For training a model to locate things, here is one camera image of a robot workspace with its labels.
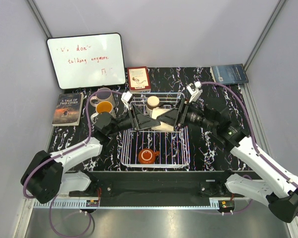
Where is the blue book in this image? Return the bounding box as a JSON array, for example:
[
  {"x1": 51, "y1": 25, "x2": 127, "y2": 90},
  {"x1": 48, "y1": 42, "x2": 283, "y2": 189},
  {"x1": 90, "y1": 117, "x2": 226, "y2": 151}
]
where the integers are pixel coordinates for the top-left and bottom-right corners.
[{"x1": 210, "y1": 64, "x2": 249, "y2": 85}]

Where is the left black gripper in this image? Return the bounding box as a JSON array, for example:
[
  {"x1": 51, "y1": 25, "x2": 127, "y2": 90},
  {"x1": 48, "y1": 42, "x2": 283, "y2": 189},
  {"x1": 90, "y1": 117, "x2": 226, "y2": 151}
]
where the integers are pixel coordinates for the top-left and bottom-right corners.
[{"x1": 108, "y1": 104, "x2": 161, "y2": 135}]

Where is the white dry-erase board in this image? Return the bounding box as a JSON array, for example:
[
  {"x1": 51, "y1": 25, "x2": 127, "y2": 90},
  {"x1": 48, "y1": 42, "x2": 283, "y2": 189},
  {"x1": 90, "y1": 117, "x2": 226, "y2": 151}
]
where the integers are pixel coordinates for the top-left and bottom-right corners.
[{"x1": 47, "y1": 33, "x2": 126, "y2": 90}]

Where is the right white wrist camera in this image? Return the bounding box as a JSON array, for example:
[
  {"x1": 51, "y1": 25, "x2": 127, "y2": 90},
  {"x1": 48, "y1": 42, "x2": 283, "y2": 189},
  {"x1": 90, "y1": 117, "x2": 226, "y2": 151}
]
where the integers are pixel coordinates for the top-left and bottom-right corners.
[{"x1": 186, "y1": 81, "x2": 202, "y2": 103}]

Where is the floral patterned mug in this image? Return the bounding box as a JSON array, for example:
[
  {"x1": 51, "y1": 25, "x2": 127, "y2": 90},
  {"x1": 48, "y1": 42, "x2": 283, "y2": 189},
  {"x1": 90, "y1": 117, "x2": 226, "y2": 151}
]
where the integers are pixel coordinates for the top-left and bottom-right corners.
[{"x1": 90, "y1": 101, "x2": 116, "y2": 123}]

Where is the pink glossy mug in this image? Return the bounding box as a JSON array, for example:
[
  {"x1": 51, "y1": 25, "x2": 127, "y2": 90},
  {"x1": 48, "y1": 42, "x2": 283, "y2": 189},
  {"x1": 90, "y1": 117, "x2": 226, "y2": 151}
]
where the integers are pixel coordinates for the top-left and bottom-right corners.
[{"x1": 89, "y1": 87, "x2": 115, "y2": 107}]

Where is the Tale of Two Cities book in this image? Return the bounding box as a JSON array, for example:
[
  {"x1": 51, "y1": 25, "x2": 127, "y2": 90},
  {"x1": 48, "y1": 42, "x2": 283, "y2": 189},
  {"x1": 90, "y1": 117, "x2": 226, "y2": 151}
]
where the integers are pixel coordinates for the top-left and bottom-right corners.
[{"x1": 52, "y1": 93, "x2": 83, "y2": 126}]

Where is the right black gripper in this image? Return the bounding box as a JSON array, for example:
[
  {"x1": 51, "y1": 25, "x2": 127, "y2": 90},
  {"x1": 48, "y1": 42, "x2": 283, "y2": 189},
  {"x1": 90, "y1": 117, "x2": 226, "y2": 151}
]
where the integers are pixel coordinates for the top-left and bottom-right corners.
[{"x1": 156, "y1": 98, "x2": 217, "y2": 131}]

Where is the white wire dish rack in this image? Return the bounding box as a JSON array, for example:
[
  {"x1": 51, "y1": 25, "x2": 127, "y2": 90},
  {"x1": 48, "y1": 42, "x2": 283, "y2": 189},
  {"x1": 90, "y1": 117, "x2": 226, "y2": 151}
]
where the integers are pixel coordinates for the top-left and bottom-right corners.
[{"x1": 119, "y1": 92, "x2": 190, "y2": 169}]

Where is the white slotted cable duct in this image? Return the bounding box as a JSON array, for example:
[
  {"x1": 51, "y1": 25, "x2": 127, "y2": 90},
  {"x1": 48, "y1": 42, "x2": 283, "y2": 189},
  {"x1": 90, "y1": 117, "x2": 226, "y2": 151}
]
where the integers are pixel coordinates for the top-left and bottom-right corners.
[{"x1": 34, "y1": 197, "x2": 223, "y2": 209}]

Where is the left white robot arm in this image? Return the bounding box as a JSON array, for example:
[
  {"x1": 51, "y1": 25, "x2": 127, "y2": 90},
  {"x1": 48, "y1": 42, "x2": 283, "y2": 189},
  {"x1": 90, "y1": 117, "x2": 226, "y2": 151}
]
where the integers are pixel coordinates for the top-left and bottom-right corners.
[{"x1": 21, "y1": 107, "x2": 160, "y2": 204}]

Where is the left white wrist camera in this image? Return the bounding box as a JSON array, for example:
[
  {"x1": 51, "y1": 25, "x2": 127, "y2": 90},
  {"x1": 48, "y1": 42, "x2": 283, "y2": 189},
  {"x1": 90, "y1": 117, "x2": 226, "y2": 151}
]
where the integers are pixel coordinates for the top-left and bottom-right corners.
[{"x1": 121, "y1": 91, "x2": 134, "y2": 110}]

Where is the orange small cup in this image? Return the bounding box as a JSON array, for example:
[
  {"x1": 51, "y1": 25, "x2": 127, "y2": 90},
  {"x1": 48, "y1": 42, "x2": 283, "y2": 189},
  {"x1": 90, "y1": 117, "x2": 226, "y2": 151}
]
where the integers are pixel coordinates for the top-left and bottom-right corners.
[{"x1": 138, "y1": 148, "x2": 160, "y2": 165}]

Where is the red and white book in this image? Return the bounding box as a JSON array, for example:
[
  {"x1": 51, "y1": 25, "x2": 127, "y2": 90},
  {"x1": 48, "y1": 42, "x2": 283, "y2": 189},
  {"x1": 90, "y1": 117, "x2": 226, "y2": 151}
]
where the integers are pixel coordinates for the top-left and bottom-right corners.
[{"x1": 127, "y1": 66, "x2": 151, "y2": 92}]

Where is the cream ribbed cup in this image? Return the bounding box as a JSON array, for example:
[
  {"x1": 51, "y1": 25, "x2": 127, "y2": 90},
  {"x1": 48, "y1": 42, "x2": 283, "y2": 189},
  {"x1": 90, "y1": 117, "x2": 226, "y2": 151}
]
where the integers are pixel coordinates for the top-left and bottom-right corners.
[{"x1": 150, "y1": 107, "x2": 174, "y2": 132}]

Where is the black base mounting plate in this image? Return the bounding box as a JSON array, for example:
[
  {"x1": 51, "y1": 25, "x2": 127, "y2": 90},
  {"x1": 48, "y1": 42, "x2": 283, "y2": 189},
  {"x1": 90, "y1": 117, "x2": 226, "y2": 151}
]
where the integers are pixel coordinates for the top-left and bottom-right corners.
[{"x1": 65, "y1": 171, "x2": 232, "y2": 201}]

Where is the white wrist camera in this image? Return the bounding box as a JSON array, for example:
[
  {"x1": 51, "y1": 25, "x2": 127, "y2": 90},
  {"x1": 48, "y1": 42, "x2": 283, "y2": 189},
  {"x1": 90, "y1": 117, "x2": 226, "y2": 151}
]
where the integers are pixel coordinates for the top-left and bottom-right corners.
[
  {"x1": 121, "y1": 91, "x2": 134, "y2": 110},
  {"x1": 186, "y1": 81, "x2": 202, "y2": 103}
]

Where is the brown and cream cup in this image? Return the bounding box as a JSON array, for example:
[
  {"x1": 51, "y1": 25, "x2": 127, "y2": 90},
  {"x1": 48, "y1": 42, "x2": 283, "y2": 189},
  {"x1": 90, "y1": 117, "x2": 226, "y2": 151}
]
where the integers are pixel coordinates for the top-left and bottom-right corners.
[{"x1": 146, "y1": 96, "x2": 160, "y2": 115}]

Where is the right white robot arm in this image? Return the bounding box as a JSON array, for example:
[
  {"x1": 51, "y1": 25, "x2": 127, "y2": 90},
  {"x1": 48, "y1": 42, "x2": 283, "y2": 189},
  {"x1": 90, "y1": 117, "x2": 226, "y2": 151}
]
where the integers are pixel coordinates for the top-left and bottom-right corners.
[{"x1": 157, "y1": 100, "x2": 298, "y2": 223}]

